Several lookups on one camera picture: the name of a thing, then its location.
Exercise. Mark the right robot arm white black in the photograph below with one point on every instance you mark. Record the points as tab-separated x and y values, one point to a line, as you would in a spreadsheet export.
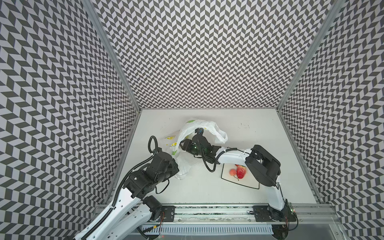
265	168

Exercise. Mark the aluminium corner post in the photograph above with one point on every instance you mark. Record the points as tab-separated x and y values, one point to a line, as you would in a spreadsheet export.
321	34
89	8

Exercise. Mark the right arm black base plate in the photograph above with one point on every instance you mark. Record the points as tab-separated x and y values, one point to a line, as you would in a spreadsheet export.
269	214

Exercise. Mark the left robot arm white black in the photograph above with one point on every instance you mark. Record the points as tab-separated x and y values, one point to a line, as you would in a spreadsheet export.
133	205

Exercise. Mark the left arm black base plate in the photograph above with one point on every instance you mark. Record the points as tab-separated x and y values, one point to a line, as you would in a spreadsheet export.
163	214

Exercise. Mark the right aluminium corner post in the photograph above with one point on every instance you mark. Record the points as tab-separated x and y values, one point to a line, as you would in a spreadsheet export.
321	34

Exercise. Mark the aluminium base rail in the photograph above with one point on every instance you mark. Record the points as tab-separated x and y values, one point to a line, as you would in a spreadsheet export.
240	214

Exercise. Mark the white plastic bag lemon print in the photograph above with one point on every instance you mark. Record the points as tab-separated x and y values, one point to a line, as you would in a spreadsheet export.
171	144

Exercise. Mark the red fake strawberry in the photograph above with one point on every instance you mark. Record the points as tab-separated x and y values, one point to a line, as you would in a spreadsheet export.
241	171

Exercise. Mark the left aluminium corner post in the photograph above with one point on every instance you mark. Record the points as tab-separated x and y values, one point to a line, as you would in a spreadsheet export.
89	8

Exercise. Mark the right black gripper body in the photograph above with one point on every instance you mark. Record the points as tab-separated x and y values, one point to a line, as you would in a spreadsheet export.
189	144

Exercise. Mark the white mat black border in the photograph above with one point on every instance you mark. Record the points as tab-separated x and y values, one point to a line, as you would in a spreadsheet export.
248	181

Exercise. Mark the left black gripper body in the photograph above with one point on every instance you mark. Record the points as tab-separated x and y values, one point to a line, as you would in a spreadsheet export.
171	170

